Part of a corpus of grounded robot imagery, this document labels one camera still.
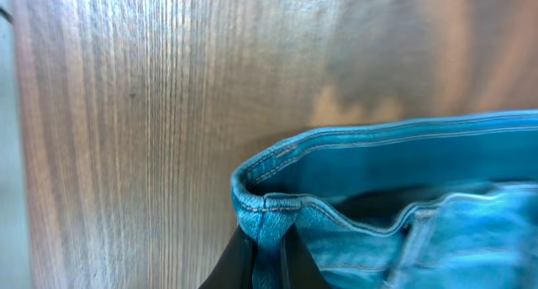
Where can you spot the light blue denim jeans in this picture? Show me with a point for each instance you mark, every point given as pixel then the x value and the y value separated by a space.
pixel 423 203

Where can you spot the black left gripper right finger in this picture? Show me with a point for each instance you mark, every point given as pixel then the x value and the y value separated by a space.
pixel 298 268

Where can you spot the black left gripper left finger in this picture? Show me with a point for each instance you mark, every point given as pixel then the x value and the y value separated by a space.
pixel 235 266

